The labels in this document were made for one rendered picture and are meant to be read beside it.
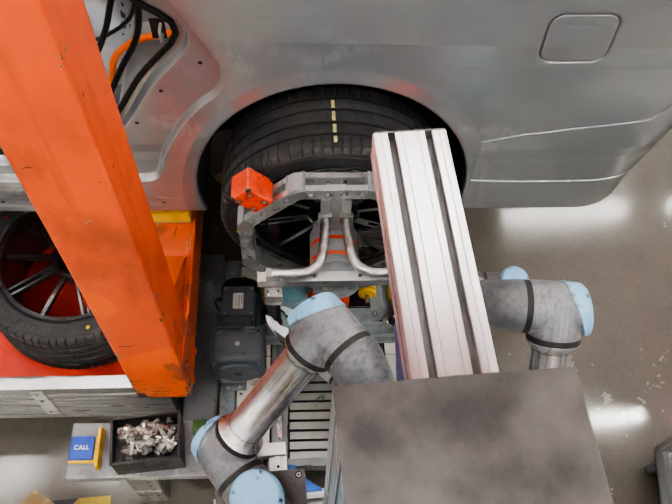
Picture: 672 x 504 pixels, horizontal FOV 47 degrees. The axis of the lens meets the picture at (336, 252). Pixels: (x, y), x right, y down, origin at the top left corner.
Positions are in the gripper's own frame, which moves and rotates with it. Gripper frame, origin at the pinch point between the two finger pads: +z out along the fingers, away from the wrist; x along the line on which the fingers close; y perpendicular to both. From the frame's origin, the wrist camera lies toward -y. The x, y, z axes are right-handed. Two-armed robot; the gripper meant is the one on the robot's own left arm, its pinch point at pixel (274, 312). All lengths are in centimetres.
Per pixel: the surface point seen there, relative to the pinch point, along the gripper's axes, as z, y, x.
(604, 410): -87, 83, 84
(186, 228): 46.7, 14.9, 5.9
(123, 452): 9, 26, -52
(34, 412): 56, 65, -63
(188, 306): 25.4, 15.0, -11.8
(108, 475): 11, 38, -59
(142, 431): 10, 26, -45
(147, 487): 8, 64, -53
